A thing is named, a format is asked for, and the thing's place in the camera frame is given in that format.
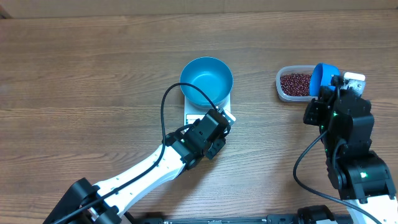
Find white digital kitchen scale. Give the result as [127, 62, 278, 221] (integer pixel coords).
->
[183, 95, 231, 125]

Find blue plastic measuring scoop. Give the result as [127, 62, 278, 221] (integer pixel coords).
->
[309, 63, 340, 96]

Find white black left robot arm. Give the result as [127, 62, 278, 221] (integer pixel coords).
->
[45, 108, 236, 223]

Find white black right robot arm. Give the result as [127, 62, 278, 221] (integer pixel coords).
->
[303, 87, 397, 223]

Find teal metal bowl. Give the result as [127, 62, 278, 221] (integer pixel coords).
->
[180, 57, 234, 106]

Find red adzuki beans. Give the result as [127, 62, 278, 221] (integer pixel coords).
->
[280, 73, 311, 96]

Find clear plastic container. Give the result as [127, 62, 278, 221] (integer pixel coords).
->
[275, 65, 315, 103]

